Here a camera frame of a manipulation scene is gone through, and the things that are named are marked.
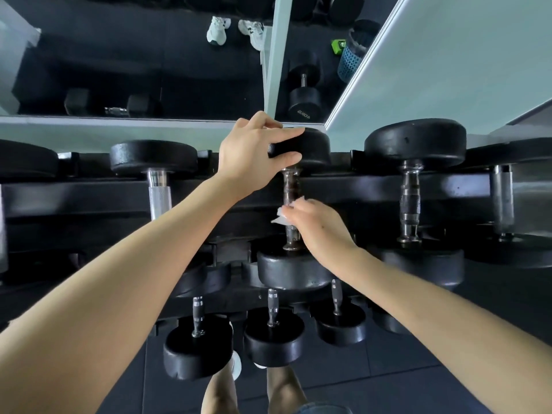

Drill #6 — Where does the person's right forearm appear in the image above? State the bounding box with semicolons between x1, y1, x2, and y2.
334;247;552;414

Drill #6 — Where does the person's left hand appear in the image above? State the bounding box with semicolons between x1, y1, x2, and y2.
215;110;306;201

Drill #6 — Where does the person's right leg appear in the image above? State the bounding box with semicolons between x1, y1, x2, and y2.
266;366;309;414

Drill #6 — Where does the black dumbbell thick chrome handle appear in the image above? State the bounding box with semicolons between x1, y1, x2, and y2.
110;140;232;298
0;140;59;277

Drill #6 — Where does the small end dumbbell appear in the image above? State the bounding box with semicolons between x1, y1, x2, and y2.
465;137;552;270

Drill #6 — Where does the person's left white sneaker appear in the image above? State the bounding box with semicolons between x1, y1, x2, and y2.
228;323;243;382

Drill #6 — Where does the person's right hand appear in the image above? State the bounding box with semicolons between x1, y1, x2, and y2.
282;198;361;272

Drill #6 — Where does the black dumbbell rack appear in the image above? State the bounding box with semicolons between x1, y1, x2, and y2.
0;146;552;337

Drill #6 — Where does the white wet wipe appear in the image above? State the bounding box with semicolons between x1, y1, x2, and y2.
270;201;302;227

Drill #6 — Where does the row dumbbell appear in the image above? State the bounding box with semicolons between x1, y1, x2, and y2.
364;119;467;292

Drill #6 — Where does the large black dumbbell stepped handle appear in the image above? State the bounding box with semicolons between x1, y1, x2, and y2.
256;128;335;292

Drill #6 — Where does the person's left forearm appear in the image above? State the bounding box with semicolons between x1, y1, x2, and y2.
0;174;242;414

